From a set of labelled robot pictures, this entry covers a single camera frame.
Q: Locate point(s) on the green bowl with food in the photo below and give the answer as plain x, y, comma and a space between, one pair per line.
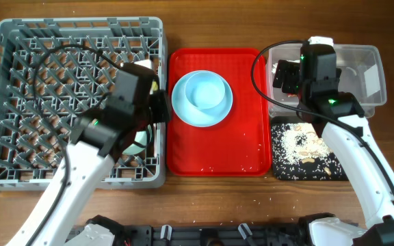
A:
141, 142

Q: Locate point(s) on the light blue plate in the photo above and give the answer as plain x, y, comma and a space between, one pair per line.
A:
195, 117

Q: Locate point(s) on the spilled rice and food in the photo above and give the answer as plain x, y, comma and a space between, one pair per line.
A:
303, 143

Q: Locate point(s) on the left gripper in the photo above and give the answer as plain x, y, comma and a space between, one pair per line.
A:
161, 100

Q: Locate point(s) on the red plastic tray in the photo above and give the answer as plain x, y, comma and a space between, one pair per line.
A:
240, 144

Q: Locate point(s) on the light blue bowl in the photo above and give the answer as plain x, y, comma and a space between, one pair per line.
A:
205, 89

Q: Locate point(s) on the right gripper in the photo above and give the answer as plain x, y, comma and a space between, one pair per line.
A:
291, 70

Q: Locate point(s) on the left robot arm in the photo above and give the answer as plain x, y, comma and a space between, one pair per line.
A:
97, 141

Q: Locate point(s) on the yellow plastic cup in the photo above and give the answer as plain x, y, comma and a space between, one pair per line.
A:
154, 87

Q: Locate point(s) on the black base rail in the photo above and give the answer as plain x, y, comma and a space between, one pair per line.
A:
274, 234

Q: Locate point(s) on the clear plastic bin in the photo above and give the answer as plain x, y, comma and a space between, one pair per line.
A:
362, 74

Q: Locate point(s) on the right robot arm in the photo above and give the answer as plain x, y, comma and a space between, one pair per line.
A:
338, 118

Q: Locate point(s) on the black tray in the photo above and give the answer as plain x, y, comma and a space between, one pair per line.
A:
306, 171

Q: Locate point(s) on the grey dishwasher rack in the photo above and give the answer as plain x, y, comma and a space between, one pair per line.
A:
53, 69

